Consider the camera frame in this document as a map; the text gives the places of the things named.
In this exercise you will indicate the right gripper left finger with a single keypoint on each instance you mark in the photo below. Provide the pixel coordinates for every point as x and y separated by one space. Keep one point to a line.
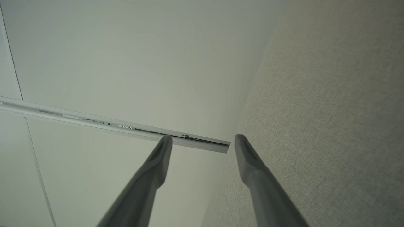
139 195

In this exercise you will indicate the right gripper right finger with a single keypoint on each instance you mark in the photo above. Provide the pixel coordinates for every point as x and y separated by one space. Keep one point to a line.
268 198

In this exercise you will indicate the grey metal post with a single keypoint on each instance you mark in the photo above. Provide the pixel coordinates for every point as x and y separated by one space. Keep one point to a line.
94 122

